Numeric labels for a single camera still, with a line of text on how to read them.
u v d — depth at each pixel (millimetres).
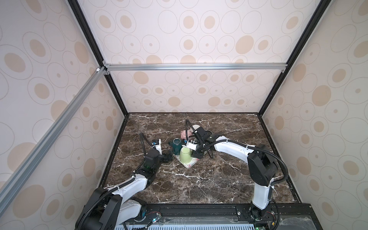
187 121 753
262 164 492
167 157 779
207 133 729
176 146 884
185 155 852
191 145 803
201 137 714
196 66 921
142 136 1065
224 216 731
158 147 760
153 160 639
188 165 903
